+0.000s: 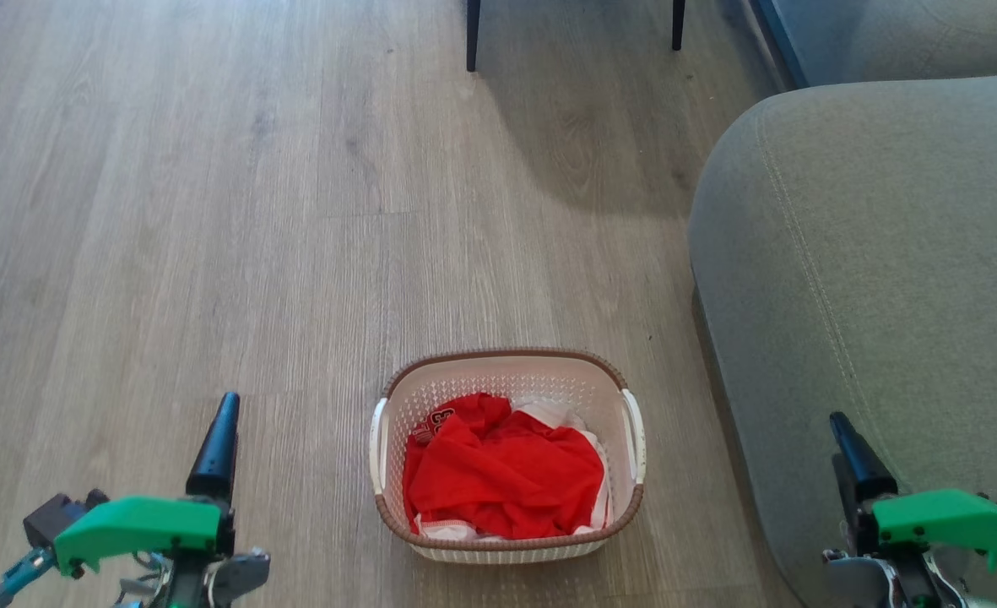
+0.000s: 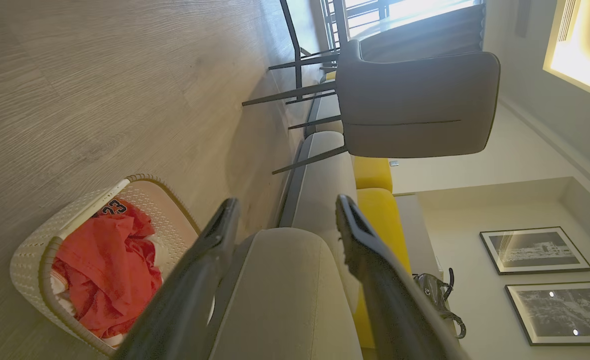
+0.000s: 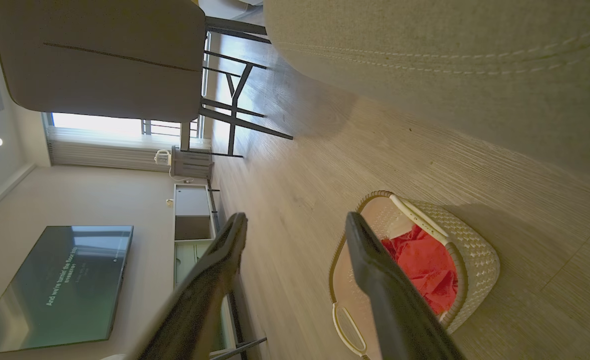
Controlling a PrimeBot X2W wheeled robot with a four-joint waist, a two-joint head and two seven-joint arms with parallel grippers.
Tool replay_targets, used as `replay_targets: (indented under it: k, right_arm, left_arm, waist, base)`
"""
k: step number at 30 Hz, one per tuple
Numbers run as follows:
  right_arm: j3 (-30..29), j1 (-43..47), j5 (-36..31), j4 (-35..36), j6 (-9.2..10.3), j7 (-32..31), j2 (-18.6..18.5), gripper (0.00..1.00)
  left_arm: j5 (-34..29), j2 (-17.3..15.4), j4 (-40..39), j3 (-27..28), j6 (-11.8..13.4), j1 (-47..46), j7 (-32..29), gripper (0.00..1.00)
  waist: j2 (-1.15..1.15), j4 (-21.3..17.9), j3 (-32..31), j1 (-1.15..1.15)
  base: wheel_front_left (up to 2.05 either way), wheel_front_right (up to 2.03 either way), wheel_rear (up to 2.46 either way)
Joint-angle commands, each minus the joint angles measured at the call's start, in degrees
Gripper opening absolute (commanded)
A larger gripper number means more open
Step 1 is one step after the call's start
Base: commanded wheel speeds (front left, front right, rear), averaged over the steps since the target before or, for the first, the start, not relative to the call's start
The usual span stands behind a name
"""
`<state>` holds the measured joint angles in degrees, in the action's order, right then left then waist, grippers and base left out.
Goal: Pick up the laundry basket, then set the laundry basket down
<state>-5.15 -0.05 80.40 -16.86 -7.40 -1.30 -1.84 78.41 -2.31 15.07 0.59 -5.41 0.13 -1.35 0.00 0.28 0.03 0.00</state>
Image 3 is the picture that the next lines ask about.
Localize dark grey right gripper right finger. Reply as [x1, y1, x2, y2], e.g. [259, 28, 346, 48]
[345, 211, 465, 360]

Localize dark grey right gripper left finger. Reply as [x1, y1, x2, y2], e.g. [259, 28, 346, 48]
[134, 212, 248, 360]

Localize cream woven laundry basket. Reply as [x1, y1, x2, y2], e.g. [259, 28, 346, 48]
[329, 190, 501, 360]

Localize red garment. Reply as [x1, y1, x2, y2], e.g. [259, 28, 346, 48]
[381, 224, 459, 316]

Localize grey and green media cabinet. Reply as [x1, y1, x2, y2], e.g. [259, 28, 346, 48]
[173, 183, 268, 360]

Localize white sheer curtain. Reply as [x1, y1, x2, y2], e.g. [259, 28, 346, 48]
[45, 125, 211, 173]

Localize beige fabric sofa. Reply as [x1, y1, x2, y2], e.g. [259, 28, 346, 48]
[264, 0, 590, 182]

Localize grey upholstered chair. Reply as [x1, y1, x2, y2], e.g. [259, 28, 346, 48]
[0, 0, 294, 158]

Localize wall-mounted flat television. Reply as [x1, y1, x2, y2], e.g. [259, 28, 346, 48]
[0, 225, 134, 356]

